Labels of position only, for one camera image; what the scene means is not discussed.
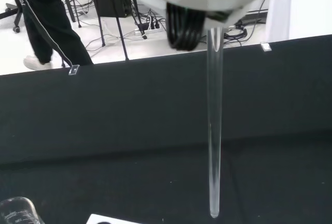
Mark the person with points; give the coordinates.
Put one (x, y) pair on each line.
(49, 21)

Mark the black office chair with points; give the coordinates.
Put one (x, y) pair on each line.
(13, 11)

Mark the black bench cloth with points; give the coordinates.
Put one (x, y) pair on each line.
(129, 117)

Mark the clear glass beaker with water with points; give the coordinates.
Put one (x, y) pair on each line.
(18, 211)

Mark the clear cloth clip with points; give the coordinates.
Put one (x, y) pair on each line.
(265, 46)
(74, 70)

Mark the black tripod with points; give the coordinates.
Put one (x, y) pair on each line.
(74, 3)
(122, 37)
(140, 24)

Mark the white test tube rack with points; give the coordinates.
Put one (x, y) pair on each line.
(109, 220)

